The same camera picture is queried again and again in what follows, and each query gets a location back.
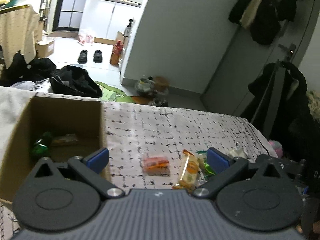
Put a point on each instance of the black framed glass door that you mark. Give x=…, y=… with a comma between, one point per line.
x=68, y=14

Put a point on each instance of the patterned bed sheet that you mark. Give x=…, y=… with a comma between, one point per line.
x=134, y=132

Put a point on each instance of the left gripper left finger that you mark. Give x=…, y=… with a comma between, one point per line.
x=89, y=169

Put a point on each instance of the dark green snack packet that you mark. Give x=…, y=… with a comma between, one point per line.
x=41, y=147

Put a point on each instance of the small cardboard box on floor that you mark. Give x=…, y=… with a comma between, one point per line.
x=44, y=47

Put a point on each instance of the light green snack packet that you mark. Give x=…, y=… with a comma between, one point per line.
x=204, y=166

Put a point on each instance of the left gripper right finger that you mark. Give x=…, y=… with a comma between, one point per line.
x=227, y=170

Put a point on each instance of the plastic bag on floor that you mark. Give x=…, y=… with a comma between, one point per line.
x=145, y=87

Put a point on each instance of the red bag by wall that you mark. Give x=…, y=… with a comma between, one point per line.
x=116, y=53

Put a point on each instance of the black clothes pile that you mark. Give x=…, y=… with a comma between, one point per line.
x=41, y=75

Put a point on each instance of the black shoe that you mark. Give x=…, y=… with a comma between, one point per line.
x=82, y=59
x=97, y=57

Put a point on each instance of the white snack packet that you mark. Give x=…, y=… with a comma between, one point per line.
x=237, y=152

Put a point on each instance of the right black shoe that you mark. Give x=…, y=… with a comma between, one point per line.
x=97, y=57

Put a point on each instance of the white kitchen cabinet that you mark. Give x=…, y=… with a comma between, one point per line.
x=103, y=19

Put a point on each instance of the left black shoe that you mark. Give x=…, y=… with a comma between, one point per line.
x=82, y=59

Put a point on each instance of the yellow orange snack packet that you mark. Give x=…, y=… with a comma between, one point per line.
x=189, y=171

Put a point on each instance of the hanging dark coat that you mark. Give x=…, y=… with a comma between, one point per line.
x=280, y=84

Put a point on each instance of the green floor mat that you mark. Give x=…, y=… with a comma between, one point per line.
x=113, y=94

